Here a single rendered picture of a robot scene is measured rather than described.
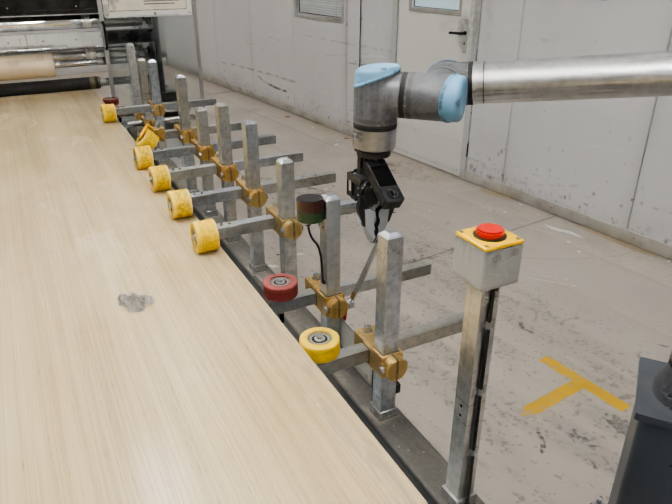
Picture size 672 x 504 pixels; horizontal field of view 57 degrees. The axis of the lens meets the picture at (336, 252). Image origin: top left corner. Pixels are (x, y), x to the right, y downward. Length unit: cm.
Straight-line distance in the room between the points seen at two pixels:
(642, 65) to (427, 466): 87
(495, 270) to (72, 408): 72
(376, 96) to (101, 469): 80
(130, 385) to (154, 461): 20
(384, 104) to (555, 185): 320
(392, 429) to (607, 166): 303
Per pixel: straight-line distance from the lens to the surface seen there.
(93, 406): 114
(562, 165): 430
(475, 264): 89
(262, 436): 102
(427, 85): 122
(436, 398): 254
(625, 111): 401
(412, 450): 129
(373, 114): 124
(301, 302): 145
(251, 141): 177
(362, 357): 128
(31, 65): 371
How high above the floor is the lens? 158
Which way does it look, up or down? 26 degrees down
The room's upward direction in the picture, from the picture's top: straight up
